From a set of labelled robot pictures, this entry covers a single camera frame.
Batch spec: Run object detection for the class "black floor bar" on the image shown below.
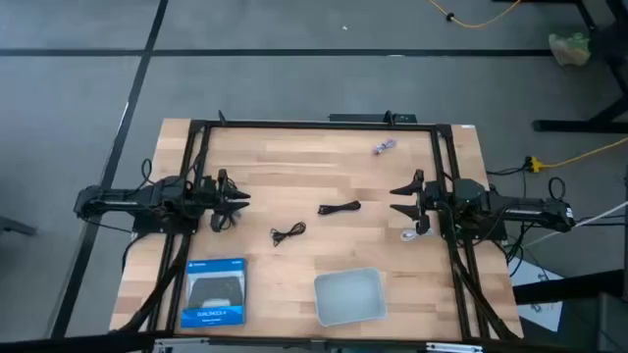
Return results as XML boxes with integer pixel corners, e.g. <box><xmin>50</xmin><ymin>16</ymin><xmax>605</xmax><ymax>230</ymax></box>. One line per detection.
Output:
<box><xmin>511</xmin><ymin>268</ymin><xmax>627</xmax><ymax>306</ymax></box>

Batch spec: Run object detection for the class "grey plastic bin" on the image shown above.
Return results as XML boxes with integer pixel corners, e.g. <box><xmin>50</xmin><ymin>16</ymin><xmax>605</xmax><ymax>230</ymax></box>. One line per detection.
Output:
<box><xmin>312</xmin><ymin>267</ymin><xmax>389</xmax><ymax>328</ymax></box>

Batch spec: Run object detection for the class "white coiled USB-C cable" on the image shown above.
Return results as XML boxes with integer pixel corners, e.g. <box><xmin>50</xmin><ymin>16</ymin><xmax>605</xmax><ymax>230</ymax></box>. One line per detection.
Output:
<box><xmin>399</xmin><ymin>227</ymin><xmax>434</xmax><ymax>243</ymax></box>

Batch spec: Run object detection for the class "purple coiled USB-C cable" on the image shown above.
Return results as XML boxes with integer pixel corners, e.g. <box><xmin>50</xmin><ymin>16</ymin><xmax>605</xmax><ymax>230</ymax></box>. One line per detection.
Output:
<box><xmin>371</xmin><ymin>138</ymin><xmax>398</xmax><ymax>157</ymax></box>

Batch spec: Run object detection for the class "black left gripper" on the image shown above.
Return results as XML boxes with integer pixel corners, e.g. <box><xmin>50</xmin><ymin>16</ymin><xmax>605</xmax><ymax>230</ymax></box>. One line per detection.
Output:
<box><xmin>196</xmin><ymin>169</ymin><xmax>252</xmax><ymax>233</ymax></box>

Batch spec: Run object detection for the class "black table stand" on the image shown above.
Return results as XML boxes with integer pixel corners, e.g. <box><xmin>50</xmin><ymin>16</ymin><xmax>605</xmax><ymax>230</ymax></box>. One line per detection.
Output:
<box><xmin>490</xmin><ymin>0</ymin><xmax>628</xmax><ymax>134</ymax></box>

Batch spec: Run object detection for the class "yellow extension cord with plug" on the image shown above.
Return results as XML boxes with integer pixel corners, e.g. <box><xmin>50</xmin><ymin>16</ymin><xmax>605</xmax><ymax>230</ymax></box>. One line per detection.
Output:
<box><xmin>524</xmin><ymin>136</ymin><xmax>628</xmax><ymax>175</ymax></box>

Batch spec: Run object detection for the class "plastic bag covered box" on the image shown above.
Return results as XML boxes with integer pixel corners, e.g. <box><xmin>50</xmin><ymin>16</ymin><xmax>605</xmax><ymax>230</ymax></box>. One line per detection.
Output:
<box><xmin>548</xmin><ymin>31</ymin><xmax>593</xmax><ymax>68</ymax></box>

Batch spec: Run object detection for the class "black aluminium table frame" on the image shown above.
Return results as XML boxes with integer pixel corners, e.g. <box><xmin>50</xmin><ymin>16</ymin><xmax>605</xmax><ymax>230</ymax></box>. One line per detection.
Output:
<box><xmin>110</xmin><ymin>117</ymin><xmax>524</xmax><ymax>342</ymax></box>

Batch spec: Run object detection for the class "blue game controller box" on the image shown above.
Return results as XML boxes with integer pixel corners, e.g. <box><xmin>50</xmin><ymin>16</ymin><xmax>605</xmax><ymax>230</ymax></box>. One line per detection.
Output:
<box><xmin>180</xmin><ymin>257</ymin><xmax>248</xmax><ymax>329</ymax></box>

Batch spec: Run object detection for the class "black coiled USB-C cable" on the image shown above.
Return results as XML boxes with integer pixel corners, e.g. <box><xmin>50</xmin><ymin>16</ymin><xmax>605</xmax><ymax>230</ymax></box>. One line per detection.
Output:
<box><xmin>317</xmin><ymin>199</ymin><xmax>363</xmax><ymax>217</ymax></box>
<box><xmin>269</xmin><ymin>221</ymin><xmax>308</xmax><ymax>248</ymax></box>

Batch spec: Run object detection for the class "white sheet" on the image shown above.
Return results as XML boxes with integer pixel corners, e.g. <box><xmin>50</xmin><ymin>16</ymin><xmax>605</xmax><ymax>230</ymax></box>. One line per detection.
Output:
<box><xmin>506</xmin><ymin>256</ymin><xmax>566</xmax><ymax>333</ymax></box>

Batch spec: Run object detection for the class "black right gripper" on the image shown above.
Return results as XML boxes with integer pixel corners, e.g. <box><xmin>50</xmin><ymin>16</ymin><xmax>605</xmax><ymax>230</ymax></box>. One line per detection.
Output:
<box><xmin>390</xmin><ymin>169</ymin><xmax>446</xmax><ymax>236</ymax></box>

